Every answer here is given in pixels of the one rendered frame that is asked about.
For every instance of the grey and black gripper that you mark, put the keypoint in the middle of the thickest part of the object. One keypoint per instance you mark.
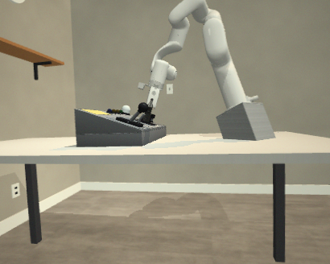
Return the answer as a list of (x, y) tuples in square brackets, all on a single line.
[(154, 94)]

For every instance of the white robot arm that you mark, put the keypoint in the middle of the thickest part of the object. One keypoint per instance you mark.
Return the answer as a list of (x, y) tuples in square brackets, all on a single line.
[(215, 46)]

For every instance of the grey control panel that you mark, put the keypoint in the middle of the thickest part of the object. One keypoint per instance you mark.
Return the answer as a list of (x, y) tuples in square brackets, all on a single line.
[(116, 127)]

